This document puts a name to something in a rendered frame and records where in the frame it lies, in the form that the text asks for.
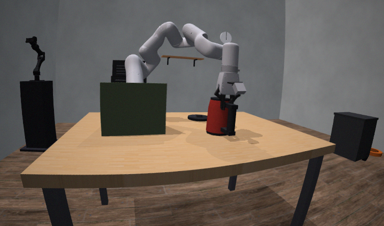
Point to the dark red kettle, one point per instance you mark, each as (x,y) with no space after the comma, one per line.
(221,122)

